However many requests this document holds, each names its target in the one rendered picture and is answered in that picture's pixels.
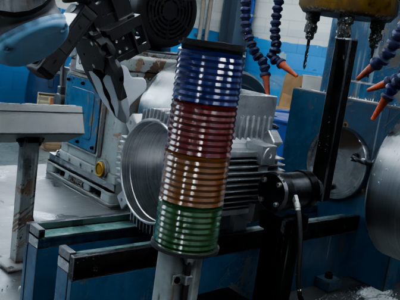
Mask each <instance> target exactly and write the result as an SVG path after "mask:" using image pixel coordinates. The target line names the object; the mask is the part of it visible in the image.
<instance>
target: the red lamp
mask: <svg viewBox="0 0 400 300"><path fill-rule="evenodd" d="M171 100H172V103H171V110H170V116H169V118H170V120H169V122H168V124H169V126H168V132H167V139H166V141H167V143H166V145H165V147H166V148H168V149H169V150H171V151H173V152H176V153H178V154H182V155H187V156H191V157H198V158H211V159H220V158H227V157H229V156H231V150H232V144H233V141H232V140H233V138H234V136H233V134H234V132H235V130H234V128H235V126H236V125H235V122H236V116H237V110H238V107H214V106H207V105H199V104H193V103H189V102H184V101H180V100H177V99H174V98H172V99H171Z"/></svg>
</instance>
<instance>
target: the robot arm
mask: <svg viewBox="0 0 400 300"><path fill-rule="evenodd" d="M62 2H63V3H72V2H77V3H76V4H73V3H72V4H70V5H69V6H68V8H67V9H66V11H65V12H64V13H63V14H62V13H61V12H60V10H59V9H58V7H57V5H56V2H55V0H0V63H1V64H3V65H6V66H9V67H21V66H24V65H26V67H27V69H28V70H30V71H31V72H32V73H33V74H35V75H36V76H37V77H40V78H43V79H47V80H51V79H53V77H54V76H55V75H56V73H57V72H58V71H59V69H60V68H61V66H62V65H63V64H64V62H65V60H66V59H67V58H68V56H69V55H70V54H71V52H72V51H73V49H74V48H75V47H76V51H77V54H78V56H79V58H80V61H81V64H82V67H83V69H84V71H85V74H86V75H87V77H88V79H89V81H90V83H91V84H92V86H93V88H94V89H95V91H96V93H97V94H98V95H99V97H100V98H101V100H102V101H103V103H104V104H105V106H106V107H107V108H108V109H109V111H110V112H111V114H112V115H113V116H114V117H115V118H117V119H118V120H120V121H121V122H122V123H128V122H129V115H130V112H129V108H130V105H131V104H132V103H133V102H134V101H135V100H136V99H137V98H138V97H139V96H140V95H141V94H142V93H143V92H144V91H145V89H146V81H145V79H144V78H142V77H132V76H131V75H130V73H129V70H128V68H127V67H126V66H124V65H121V64H120V62H122V61H124V60H129V59H131V58H133V57H135V56H136V55H138V54H141V53H142V52H144V51H146V50H148V49H149V48H151V46H150V43H149V39H148V36H147V34H146V30H145V27H144V25H143V21H142V18H141V15H140V14H134V13H133V10H132V7H131V5H130V1H129V0H62ZM138 26H141V28H142V31H143V35H144V37H145V40H146V42H144V43H142V40H141V37H137V36H135V34H134V33H135V28H136V27H138ZM141 43H142V44H141ZM139 44H140V45H139ZM138 45H139V46H138Z"/></svg>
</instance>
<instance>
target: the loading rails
mask: <svg viewBox="0 0 400 300"><path fill-rule="evenodd" d="M317 208H318V205H317V204H315V205H314V206H313V207H311V208H305V209H301V213H303V214H305V215H307V216H308V217H309V220H308V226H307V231H306V232H305V233H303V253H302V267H301V288H307V287H310V286H315V287H317V288H319V289H321V290H323V291H325V292H331V291H334V290H338V289H340V285H341V281H342V280H341V278H344V277H348V274H349V268H350V265H351V259H352V253H353V250H354V243H355V238H356V234H357V229H358V223H359V219H360V215H358V214H351V215H344V214H336V215H328V216H324V217H316V214H317ZM263 230H264V228H262V227H260V226H259V222H257V223H254V222H251V223H248V224H247V225H246V230H240V231H235V232H227V233H224V232H222V231H220V230H219V232H220V234H219V236H218V245H219V247H220V249H219V252H218V254H217V255H216V256H214V257H211V258H205V259H203V260H202V268H201V275H200V280H199V288H198V294H200V293H205V292H209V291H212V290H217V289H222V288H227V287H229V288H231V289H233V290H234V291H236V292H237V293H239V294H241V295H243V296H244V297H246V298H248V299H249V300H252V296H253V291H254V284H255V278H256V273H257V266H258V259H259V255H260V248H261V241H262V237H263ZM152 236H153V235H149V233H148V234H146V232H142V230H139V227H136V224H133V220H130V212H121V213H114V214H103V215H91V216H84V217H73V218H61V219H55V220H43V221H31V222H27V223H26V235H25V242H24V243H25V244H24V257H23V270H22V277H21V291H20V300H152V295H153V290H154V281H155V272H156V267H157V258H158V251H157V250H156V249H155V248H154V247H153V246H152V245H151V237H152Z"/></svg>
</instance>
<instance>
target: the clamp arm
mask: <svg viewBox="0 0 400 300"><path fill-rule="evenodd" d="M357 45H358V40H357V39H351V38H345V37H337V38H336V40H335V47H334V50H333V57H332V63H331V68H330V74H329V80H328V84H327V90H326V97H325V101H324V108H323V114H322V118H321V124H320V131H319V135H318V141H317V148H316V152H315V158H314V165H313V169H312V173H314V174H315V176H316V177H317V178H318V181H319V183H320V186H321V189H320V197H319V199H318V201H319V202H328V201H329V198H330V192H331V188H332V181H333V176H334V172H335V165H336V159H337V156H338V149H339V143H340V137H341V133H342V127H343V121H344V116H345V110H346V105H347V100H348V94H349V88H350V84H351V78H352V72H353V68H354V62H355V56H356V52H357Z"/></svg>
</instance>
